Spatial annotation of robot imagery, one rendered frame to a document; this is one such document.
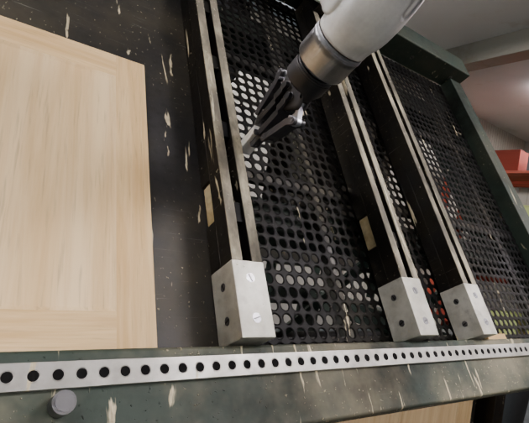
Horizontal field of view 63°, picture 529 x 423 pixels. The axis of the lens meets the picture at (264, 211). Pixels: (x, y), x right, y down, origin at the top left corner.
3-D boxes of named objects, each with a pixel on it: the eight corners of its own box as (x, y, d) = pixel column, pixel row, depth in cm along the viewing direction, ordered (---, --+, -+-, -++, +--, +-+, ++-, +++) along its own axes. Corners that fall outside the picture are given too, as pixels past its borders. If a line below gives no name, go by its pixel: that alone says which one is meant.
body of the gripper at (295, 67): (341, 92, 70) (306, 127, 77) (329, 55, 74) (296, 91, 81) (306, 77, 66) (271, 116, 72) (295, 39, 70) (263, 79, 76)
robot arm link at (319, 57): (355, 30, 71) (331, 57, 75) (312, 8, 66) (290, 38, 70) (370, 70, 67) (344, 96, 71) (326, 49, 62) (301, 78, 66)
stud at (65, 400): (45, 420, 47) (51, 415, 45) (47, 394, 48) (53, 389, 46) (70, 417, 48) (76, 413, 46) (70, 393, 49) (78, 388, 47)
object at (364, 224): (367, 250, 101) (377, 245, 99) (358, 221, 105) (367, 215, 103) (376, 252, 103) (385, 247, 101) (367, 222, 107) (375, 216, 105)
